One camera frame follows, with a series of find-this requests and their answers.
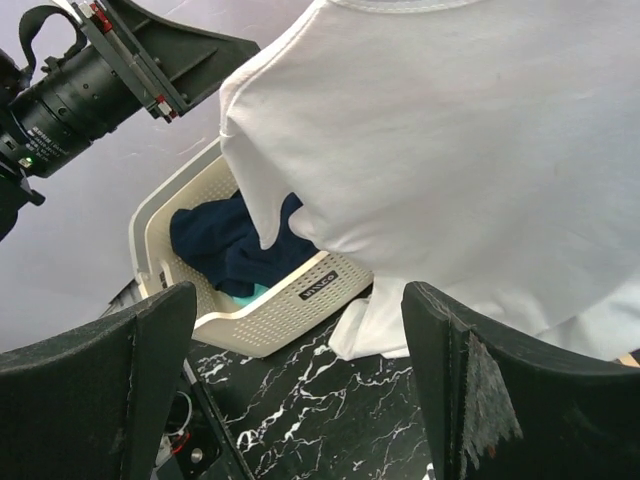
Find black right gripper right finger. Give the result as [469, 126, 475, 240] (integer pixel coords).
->
[401, 282, 639, 479]

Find teal t shirt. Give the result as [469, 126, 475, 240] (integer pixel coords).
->
[226, 283, 269, 308]

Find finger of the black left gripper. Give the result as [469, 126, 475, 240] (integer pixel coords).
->
[107, 1, 260, 108]

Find cream laundry basket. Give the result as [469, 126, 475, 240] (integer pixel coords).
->
[128, 141, 372, 358]

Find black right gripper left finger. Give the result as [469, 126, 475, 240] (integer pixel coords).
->
[1, 283, 197, 479]

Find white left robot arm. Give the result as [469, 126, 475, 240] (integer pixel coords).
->
[1, 1, 259, 235]

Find navy blue t shirt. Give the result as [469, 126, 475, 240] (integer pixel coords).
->
[169, 192, 318, 294]

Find wooden clothes rack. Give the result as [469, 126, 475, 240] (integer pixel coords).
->
[617, 350, 640, 368]

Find white t shirt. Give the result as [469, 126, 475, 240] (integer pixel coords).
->
[220, 0, 639, 360]

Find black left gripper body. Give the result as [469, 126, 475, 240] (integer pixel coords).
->
[9, 1, 192, 178]

